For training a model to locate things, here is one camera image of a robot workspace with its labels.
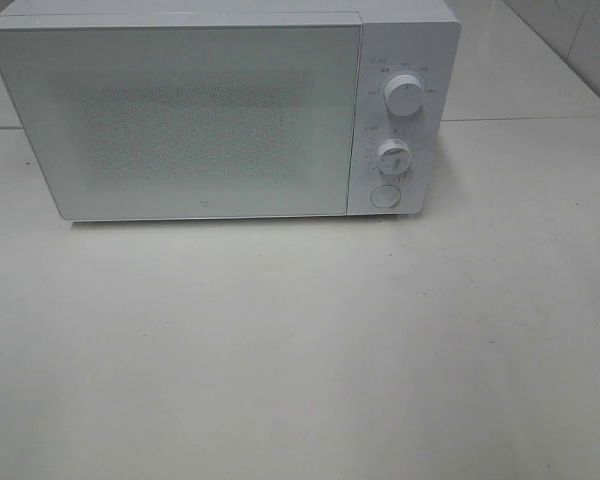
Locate round door release button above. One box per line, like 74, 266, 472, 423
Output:
370, 185, 401, 209

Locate white timer knob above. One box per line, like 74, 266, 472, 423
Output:
376, 139, 413, 176

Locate white microwave door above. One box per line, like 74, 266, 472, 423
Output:
0, 26, 361, 221

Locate upper white power knob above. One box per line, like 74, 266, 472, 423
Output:
384, 72, 424, 117

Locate white microwave oven body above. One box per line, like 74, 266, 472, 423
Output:
0, 1, 461, 217

